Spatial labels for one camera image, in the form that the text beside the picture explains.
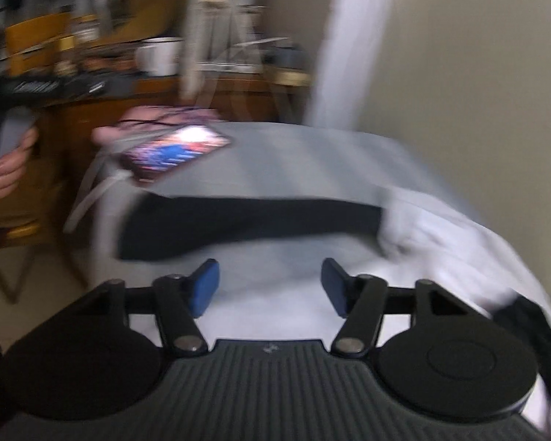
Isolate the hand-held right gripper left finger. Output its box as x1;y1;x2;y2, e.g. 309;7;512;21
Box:
76;258;221;356

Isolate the wooden desk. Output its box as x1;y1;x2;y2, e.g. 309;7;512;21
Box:
39;71;314;286

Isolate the smartphone with lit screen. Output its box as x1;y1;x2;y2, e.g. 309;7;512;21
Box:
120;124;233;185

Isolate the white sweatshirt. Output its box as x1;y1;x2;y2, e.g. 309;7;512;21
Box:
377;186;549;318

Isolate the yellow cardboard box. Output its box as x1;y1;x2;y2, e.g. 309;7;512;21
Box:
4;11;72;76

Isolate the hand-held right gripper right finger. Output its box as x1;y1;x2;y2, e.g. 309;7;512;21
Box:
320;258;492;359

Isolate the person's left hand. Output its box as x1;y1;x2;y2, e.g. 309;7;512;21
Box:
0;126;40;201

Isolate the white hanging cloth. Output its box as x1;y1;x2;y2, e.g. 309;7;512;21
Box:
305;0;393;130

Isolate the wooden chair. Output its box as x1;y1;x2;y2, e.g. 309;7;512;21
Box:
0;179;90;305

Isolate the white mug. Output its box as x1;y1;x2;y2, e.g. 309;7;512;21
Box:
134;37;185;77

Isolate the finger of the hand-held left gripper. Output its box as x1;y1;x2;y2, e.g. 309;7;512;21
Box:
66;77;113;101

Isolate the pile of dark clothes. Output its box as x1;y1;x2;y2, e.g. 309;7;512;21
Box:
491;294;551;428

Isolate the white strap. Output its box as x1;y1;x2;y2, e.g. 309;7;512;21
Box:
63;155;136;235

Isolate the pink cloth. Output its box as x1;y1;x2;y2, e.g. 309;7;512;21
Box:
92;105;221;148

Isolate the long black garment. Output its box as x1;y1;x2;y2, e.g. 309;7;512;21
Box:
118;193;386;262

